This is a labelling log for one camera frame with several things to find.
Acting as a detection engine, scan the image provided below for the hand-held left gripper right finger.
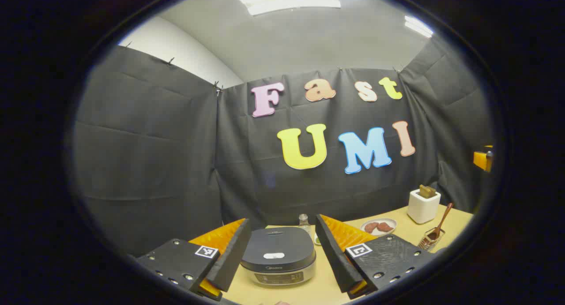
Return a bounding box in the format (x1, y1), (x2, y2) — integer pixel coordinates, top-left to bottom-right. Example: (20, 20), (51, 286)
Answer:
(314, 214), (442, 300)

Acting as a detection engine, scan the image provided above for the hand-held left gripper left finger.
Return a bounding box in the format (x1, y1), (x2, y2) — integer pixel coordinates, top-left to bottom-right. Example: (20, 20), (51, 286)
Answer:
(132, 218), (252, 302)

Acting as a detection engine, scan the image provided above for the dark grey rice cooker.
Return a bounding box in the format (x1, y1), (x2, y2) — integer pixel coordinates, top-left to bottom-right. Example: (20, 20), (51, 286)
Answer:
(241, 227), (316, 286)

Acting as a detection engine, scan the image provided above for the brown wooden spoon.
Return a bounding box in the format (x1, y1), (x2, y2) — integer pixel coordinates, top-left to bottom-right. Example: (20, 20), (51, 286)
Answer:
(429, 203), (454, 241)

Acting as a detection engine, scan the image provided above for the wire chopstick holder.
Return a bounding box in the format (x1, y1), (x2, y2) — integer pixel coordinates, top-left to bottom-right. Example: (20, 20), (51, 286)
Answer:
(418, 228), (446, 251)

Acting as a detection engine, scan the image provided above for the white round plate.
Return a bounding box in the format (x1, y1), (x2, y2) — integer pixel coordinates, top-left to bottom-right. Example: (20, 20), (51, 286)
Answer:
(361, 218), (397, 236)

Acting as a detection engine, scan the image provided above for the white toaster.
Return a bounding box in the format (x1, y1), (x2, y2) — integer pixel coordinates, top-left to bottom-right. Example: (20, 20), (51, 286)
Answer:
(407, 188), (441, 225)

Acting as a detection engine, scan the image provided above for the black backdrop cloth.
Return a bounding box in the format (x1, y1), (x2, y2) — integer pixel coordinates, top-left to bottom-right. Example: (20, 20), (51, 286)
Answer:
(73, 35), (494, 258)

